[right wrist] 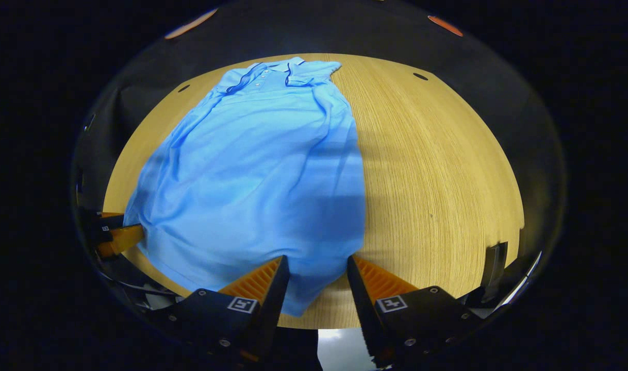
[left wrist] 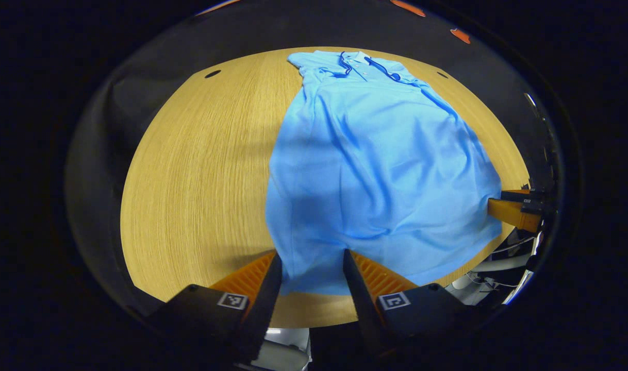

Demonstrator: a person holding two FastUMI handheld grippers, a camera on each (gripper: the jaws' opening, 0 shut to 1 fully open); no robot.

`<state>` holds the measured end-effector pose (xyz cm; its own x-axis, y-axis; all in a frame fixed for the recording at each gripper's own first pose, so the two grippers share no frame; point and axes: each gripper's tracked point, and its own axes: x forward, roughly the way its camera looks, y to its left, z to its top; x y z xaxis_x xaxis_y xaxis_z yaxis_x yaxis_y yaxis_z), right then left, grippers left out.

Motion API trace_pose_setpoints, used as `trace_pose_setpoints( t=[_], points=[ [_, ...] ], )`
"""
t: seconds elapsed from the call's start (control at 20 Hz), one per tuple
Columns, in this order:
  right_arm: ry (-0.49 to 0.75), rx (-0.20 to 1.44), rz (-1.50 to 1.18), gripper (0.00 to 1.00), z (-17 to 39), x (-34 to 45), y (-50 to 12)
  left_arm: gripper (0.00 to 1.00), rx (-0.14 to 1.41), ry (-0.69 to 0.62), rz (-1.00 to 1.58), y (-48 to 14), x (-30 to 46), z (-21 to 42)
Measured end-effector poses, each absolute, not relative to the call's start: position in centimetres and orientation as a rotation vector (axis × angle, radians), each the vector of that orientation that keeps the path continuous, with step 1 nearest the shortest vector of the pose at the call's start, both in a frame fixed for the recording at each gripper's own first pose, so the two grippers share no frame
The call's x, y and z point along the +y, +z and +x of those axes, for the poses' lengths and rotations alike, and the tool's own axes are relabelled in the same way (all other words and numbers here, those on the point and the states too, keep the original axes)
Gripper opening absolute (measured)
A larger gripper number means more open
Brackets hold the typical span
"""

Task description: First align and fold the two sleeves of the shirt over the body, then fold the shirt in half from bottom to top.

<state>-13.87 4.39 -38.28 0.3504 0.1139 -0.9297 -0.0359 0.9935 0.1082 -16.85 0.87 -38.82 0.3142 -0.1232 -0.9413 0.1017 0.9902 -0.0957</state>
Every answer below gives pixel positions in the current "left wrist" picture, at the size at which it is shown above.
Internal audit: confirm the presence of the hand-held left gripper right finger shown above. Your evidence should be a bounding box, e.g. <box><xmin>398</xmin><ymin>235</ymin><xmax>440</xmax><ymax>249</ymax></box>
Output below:
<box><xmin>342</xmin><ymin>249</ymin><xmax>480</xmax><ymax>356</ymax></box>

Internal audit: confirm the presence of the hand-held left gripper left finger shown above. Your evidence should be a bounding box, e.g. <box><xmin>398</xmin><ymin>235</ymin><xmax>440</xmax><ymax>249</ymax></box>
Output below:
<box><xmin>149</xmin><ymin>251</ymin><xmax>284</xmax><ymax>364</ymax></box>

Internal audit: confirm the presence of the light blue T-shirt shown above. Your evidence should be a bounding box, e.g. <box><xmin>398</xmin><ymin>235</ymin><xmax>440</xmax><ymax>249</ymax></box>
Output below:
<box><xmin>264</xmin><ymin>50</ymin><xmax>503</xmax><ymax>297</ymax></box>

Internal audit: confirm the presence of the black backdrop cloth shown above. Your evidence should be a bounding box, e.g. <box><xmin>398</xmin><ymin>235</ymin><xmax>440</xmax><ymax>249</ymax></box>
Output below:
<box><xmin>64</xmin><ymin>0</ymin><xmax>557</xmax><ymax>310</ymax></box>

